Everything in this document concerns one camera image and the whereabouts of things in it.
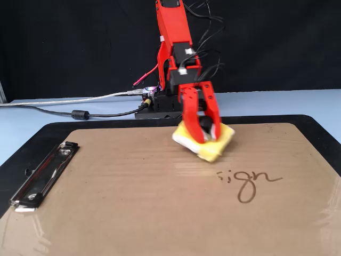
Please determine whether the black clipboard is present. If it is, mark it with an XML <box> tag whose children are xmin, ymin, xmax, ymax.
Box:
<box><xmin>0</xmin><ymin>114</ymin><xmax>341</xmax><ymax>219</ymax></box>

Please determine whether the yellow taped sponge with knob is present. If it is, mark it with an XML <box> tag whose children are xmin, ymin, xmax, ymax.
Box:
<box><xmin>171</xmin><ymin>115</ymin><xmax>237</xmax><ymax>163</ymax></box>

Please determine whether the black fabric backdrop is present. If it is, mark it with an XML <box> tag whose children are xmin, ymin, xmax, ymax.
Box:
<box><xmin>0</xmin><ymin>0</ymin><xmax>341</xmax><ymax>103</ymax></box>

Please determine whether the pink wire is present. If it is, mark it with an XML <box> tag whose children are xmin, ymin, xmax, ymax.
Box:
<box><xmin>133</xmin><ymin>65</ymin><xmax>159</xmax><ymax>87</ymax></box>

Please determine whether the black cable with ferrite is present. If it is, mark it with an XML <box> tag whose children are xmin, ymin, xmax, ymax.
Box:
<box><xmin>0</xmin><ymin>102</ymin><xmax>150</xmax><ymax>121</ymax></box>

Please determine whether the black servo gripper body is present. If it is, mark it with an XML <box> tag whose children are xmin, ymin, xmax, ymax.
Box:
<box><xmin>169</xmin><ymin>65</ymin><xmax>213</xmax><ymax>112</ymax></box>

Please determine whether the small controller circuit board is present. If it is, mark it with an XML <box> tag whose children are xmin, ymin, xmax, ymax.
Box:
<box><xmin>141</xmin><ymin>84</ymin><xmax>162</xmax><ymax>107</ymax></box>

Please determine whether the brown glossy writing sheet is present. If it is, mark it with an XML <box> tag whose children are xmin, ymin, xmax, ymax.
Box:
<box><xmin>0</xmin><ymin>122</ymin><xmax>341</xmax><ymax>256</ymax></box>

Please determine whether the metal clipboard clip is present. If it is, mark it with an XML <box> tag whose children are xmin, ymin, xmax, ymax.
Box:
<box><xmin>9</xmin><ymin>140</ymin><xmax>80</xmax><ymax>213</ymax></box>

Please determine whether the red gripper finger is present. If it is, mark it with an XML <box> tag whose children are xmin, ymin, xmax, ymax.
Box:
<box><xmin>181</xmin><ymin>86</ymin><xmax>206</xmax><ymax>145</ymax></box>
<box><xmin>200</xmin><ymin>81</ymin><xmax>222</xmax><ymax>141</ymax></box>

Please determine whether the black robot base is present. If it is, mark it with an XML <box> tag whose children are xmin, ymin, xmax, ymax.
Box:
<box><xmin>134</xmin><ymin>94</ymin><xmax>185</xmax><ymax>120</ymax></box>

